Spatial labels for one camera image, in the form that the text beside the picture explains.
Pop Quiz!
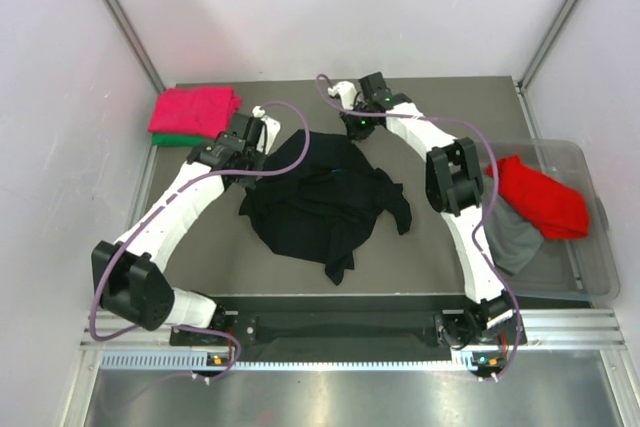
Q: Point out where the black t shirt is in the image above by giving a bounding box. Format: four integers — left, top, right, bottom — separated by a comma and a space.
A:
239, 132, 412, 285

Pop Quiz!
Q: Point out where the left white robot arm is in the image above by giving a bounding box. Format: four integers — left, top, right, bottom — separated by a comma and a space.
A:
91, 108, 281, 344

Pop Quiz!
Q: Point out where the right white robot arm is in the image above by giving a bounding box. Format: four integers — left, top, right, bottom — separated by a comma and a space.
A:
326, 72, 514, 348

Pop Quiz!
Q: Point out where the folded pink t shirt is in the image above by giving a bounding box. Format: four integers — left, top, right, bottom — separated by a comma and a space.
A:
148, 86, 242, 138

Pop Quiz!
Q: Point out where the folded green t shirt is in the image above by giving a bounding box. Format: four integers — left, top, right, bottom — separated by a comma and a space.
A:
151, 133, 205, 147

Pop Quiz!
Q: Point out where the grey t shirt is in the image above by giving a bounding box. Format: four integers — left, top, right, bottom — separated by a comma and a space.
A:
484, 196, 544, 275

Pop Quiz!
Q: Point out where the red t shirt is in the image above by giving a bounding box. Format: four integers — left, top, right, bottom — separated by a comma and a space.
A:
485, 155, 590, 240

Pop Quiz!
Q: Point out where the clear plastic bin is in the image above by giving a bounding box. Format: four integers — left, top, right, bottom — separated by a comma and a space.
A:
491, 139, 620, 301

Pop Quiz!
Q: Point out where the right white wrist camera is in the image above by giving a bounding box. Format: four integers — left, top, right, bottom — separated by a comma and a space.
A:
327, 81, 358, 111

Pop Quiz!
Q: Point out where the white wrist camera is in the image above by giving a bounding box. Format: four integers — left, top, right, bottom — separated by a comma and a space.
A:
252, 106, 281, 154
327, 81, 358, 111

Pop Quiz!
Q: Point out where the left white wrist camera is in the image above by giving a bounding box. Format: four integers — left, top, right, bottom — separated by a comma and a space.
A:
252, 106, 281, 154

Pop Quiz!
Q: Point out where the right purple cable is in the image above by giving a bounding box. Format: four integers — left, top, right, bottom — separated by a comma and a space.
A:
315, 74, 524, 383

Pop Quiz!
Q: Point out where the purple cable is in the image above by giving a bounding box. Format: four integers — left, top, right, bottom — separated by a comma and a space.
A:
88, 100, 312, 398
315, 74, 524, 383

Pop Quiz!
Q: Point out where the slotted grey cable duct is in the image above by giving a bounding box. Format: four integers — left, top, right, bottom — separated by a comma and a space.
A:
100, 350, 503, 373

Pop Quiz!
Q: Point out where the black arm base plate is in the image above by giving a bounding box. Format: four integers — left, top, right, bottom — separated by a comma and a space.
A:
169, 294, 529, 363

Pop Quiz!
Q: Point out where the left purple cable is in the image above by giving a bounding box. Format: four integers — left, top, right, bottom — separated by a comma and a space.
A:
88, 100, 312, 398

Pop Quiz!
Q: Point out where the aluminium frame rail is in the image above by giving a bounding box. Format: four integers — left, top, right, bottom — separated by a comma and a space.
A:
80, 309, 626, 350

